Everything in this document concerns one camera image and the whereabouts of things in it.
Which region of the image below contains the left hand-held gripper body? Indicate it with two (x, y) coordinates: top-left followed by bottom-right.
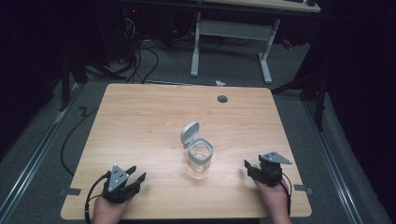
(102, 163), (140, 204)

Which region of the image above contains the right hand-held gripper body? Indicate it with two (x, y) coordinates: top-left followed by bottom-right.
(250, 151), (293, 188)

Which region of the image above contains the person's left hand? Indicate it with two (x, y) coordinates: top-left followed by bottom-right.
(92, 193), (134, 224)

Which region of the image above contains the person's right hand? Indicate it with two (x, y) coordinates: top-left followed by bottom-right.
(252, 177), (293, 224)

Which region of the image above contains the grey tape strip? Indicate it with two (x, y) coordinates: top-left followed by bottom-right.
(293, 184), (314, 196)
(58, 187), (82, 197)

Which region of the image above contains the clear glass jar grey lid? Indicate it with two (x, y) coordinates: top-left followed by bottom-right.
(180, 120), (215, 179)

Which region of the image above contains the black metal stand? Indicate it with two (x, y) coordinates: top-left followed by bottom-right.
(57, 46), (129, 112)
(270, 55), (330, 133)

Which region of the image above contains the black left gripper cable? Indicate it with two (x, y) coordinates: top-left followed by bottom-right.
(84, 172), (112, 224)

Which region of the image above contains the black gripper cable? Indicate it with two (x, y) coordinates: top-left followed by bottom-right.
(84, 172), (112, 224)
(279, 173), (294, 217)

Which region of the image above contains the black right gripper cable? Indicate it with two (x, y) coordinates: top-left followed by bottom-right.
(279, 173), (294, 217)

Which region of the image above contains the metal floor rail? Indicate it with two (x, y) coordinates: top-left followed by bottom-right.
(303, 100), (364, 224)
(0, 81), (86, 219)

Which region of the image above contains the long black floor cable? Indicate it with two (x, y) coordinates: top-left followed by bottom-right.
(60, 105), (101, 177)

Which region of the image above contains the bundle of black cables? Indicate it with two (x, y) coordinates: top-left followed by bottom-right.
(120, 12), (160, 85)

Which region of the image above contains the white metal desk frame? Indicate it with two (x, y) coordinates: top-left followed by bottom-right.
(190, 0), (322, 86)

